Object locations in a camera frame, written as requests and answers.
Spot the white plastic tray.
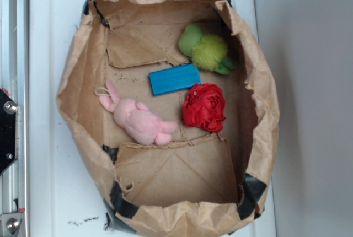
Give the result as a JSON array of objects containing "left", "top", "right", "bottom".
[{"left": 28, "top": 0, "right": 127, "bottom": 236}]

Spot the red crumpled fabric ball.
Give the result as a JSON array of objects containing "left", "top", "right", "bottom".
[{"left": 182, "top": 83, "right": 226, "bottom": 133}]

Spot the silver corner bracket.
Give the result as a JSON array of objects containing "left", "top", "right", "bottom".
[{"left": 0, "top": 212, "right": 25, "bottom": 237}]

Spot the aluminium frame rail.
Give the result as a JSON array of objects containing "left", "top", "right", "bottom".
[{"left": 1, "top": 0, "right": 30, "bottom": 236}]

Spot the black metal bracket plate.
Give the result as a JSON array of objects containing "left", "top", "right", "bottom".
[{"left": 0, "top": 89, "right": 18, "bottom": 175}]

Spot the green fuzzy plush toy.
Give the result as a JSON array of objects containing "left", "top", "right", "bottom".
[{"left": 178, "top": 24, "right": 236, "bottom": 75}]

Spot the brown paper bag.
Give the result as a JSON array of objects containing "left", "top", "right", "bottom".
[{"left": 57, "top": 0, "right": 280, "bottom": 236}]

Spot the blue rectangular block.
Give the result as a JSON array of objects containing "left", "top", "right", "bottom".
[{"left": 149, "top": 64, "right": 202, "bottom": 96}]

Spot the pink plush bunny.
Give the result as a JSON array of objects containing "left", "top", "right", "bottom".
[{"left": 95, "top": 80, "right": 178, "bottom": 146}]

